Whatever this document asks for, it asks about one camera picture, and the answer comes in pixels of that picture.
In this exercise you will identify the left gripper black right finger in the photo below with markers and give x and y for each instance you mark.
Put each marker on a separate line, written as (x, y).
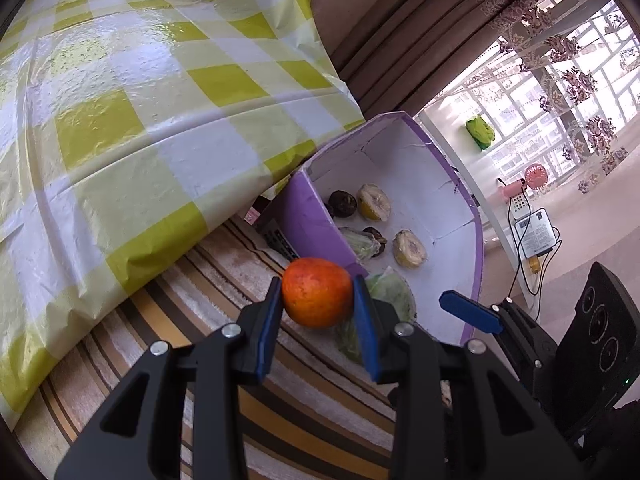
(460, 414)

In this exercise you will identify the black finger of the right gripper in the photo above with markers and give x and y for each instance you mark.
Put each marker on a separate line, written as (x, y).
(527, 346)

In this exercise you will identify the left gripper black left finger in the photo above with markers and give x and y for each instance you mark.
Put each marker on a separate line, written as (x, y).
(137, 431)

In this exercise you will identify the red-orange blood orange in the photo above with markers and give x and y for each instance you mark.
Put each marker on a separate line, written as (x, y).
(317, 293)

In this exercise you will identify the white device with label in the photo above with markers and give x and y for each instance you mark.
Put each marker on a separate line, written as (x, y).
(534, 234)

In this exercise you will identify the white remote control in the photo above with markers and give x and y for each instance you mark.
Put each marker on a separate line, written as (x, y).
(519, 206)

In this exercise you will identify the striped brown sofa cover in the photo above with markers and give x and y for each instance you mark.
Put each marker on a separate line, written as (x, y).
(314, 416)

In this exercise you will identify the halved yellow fruit front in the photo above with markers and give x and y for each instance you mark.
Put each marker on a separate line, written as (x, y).
(408, 250)

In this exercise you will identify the halved yellow fruit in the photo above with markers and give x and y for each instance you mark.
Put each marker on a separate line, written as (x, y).
(408, 250)
(373, 203)

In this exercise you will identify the pink small fan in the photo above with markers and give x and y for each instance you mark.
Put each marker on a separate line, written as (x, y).
(536, 176)

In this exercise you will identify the plastic-wrapped green fruit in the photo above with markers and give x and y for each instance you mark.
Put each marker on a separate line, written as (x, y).
(363, 244)

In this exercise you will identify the purple-rimmed white cardboard box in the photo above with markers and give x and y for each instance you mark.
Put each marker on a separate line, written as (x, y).
(427, 197)

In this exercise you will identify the halved yellow fruit back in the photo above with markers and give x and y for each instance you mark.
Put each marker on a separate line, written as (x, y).
(373, 203)

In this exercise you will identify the green bananas on table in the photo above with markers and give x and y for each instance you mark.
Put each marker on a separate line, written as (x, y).
(482, 133)

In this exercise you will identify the dark round fruit back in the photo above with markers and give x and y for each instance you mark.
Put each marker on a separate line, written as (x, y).
(342, 204)

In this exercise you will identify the floral sheer curtain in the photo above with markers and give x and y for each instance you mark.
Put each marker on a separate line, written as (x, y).
(559, 87)

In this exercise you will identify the yellow-green checkered plastic cover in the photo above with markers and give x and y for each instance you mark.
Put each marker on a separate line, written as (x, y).
(130, 129)

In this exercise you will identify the brown curtain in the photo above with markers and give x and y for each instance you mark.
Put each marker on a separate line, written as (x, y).
(398, 54)

